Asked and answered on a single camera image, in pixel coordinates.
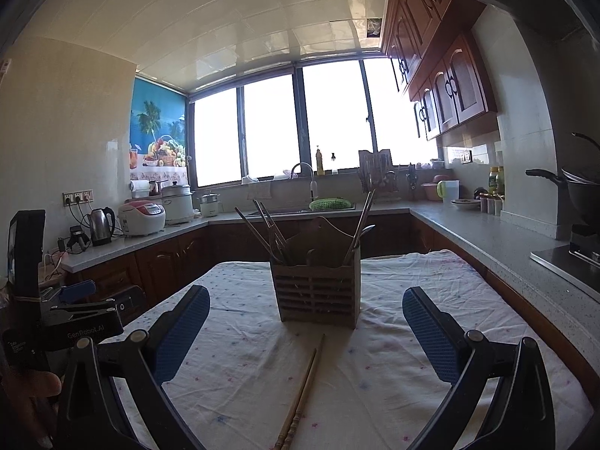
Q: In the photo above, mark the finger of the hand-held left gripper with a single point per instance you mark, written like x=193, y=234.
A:
x=77, y=292

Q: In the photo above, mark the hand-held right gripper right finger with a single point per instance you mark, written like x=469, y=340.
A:
x=431, y=333

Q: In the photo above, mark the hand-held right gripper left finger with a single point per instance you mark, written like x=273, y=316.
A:
x=183, y=333

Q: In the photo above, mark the ridged bamboo chopstick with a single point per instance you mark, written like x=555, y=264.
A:
x=321, y=342
x=284, y=431

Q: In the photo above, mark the wooden utensil holder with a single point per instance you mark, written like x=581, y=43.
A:
x=314, y=290

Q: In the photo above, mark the person's left hand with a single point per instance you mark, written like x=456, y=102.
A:
x=28, y=386

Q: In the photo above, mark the floral tablecloth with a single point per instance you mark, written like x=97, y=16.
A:
x=375, y=361

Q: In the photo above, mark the steel electric kettle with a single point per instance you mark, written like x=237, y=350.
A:
x=99, y=227

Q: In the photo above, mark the red white rice cooker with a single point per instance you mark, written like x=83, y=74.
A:
x=140, y=218

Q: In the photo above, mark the grey kitchen countertop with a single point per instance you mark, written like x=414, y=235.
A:
x=492, y=243

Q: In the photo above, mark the paper towel roll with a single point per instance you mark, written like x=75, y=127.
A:
x=139, y=188

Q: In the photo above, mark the metal spoon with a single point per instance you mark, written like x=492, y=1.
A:
x=368, y=229

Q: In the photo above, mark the white steamer pot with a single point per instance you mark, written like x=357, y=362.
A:
x=178, y=206

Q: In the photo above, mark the small white cooker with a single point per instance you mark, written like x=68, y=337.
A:
x=209, y=206

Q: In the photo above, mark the white plate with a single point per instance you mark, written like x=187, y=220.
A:
x=464, y=204

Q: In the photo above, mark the pink container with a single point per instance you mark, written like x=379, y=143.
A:
x=431, y=191

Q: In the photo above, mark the clear pitcher green lid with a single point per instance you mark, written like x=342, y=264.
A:
x=449, y=192

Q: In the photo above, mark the long wooden stick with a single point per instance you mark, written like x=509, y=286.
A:
x=271, y=221

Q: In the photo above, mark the wooden spoon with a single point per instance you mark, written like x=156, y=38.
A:
x=310, y=256

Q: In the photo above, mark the gas stove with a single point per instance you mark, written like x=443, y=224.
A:
x=567, y=255

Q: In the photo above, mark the kitchen sink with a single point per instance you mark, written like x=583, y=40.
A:
x=281, y=211

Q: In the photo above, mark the green plastic basket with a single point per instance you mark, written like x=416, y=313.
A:
x=330, y=204

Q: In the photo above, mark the yellow green bottle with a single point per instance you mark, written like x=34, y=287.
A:
x=493, y=180

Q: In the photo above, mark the dish rack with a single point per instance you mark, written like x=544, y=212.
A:
x=375, y=168

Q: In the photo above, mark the fruit print blind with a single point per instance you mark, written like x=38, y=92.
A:
x=157, y=126

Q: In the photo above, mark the chrome faucet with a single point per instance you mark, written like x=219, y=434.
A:
x=313, y=190

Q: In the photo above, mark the yellow dish soap bottle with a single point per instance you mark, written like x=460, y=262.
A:
x=319, y=164

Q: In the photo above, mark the black wok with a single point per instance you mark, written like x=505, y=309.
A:
x=581, y=192

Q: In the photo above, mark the kitchen window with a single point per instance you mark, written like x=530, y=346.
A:
x=328, y=117

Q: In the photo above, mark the wooden upper cabinets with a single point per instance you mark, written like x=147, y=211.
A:
x=436, y=56

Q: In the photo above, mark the wall socket strip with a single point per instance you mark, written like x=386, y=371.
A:
x=77, y=197

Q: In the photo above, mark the wall socket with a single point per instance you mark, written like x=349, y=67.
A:
x=465, y=156

